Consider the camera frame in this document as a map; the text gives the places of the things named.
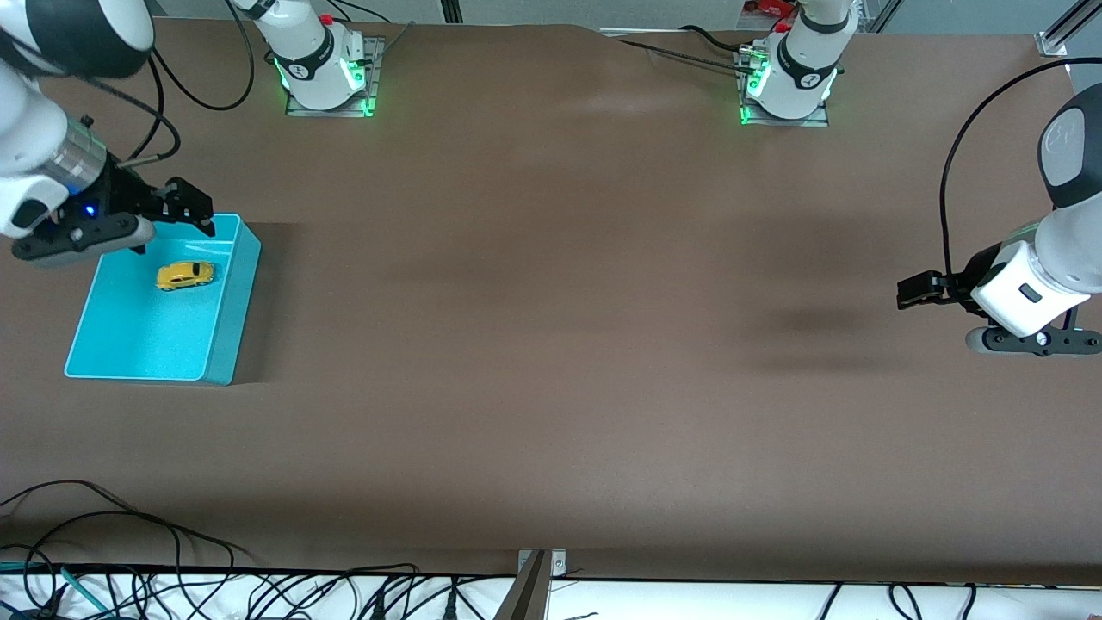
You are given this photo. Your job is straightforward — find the yellow beetle toy car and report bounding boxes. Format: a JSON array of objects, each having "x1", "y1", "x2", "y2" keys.
[{"x1": 156, "y1": 261, "x2": 216, "y2": 293}]

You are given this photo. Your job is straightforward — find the teal plastic bin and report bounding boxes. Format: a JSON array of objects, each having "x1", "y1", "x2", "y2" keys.
[{"x1": 64, "y1": 213, "x2": 262, "y2": 386}]

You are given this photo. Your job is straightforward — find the dark metal strut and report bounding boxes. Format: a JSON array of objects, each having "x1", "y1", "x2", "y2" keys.
[{"x1": 496, "y1": 551, "x2": 552, "y2": 620}]

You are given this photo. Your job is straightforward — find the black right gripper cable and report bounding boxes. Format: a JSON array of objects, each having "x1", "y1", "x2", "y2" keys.
[{"x1": 77, "y1": 73, "x2": 183, "y2": 169}]

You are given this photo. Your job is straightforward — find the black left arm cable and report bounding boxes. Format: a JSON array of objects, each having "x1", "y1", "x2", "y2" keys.
[{"x1": 939, "y1": 56, "x2": 1102, "y2": 278}]

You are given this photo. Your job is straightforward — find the black looping right arm cable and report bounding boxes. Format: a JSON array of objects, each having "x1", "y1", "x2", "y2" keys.
[{"x1": 151, "y1": 0, "x2": 257, "y2": 112}]

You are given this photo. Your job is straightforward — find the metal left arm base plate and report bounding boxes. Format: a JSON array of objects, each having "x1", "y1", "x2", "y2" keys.
[{"x1": 736, "y1": 47, "x2": 833, "y2": 128}]

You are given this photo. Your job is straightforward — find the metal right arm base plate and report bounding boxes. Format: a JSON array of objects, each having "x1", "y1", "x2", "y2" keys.
[{"x1": 286, "y1": 36, "x2": 385, "y2": 119}]

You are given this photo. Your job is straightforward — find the thin black looping floor cable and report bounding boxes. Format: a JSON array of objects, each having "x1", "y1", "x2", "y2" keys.
[{"x1": 0, "y1": 480, "x2": 255, "y2": 574}]

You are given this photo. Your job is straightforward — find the aluminium frame profile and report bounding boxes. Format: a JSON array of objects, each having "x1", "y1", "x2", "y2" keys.
[{"x1": 1037, "y1": 0, "x2": 1102, "y2": 58}]

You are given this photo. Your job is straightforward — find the short black base cable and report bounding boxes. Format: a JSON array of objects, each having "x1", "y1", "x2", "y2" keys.
[{"x1": 680, "y1": 24, "x2": 758, "y2": 54}]

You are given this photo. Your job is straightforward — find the long black base cable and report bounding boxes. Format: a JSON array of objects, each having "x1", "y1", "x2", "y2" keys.
[{"x1": 616, "y1": 38, "x2": 750, "y2": 77}]

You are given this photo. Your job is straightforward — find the teal floor cable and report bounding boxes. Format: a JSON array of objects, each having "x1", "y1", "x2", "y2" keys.
[{"x1": 0, "y1": 560, "x2": 115, "y2": 614}]

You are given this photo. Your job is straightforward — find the small metal table bracket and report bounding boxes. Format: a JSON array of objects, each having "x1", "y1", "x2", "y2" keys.
[{"x1": 517, "y1": 549, "x2": 568, "y2": 580}]

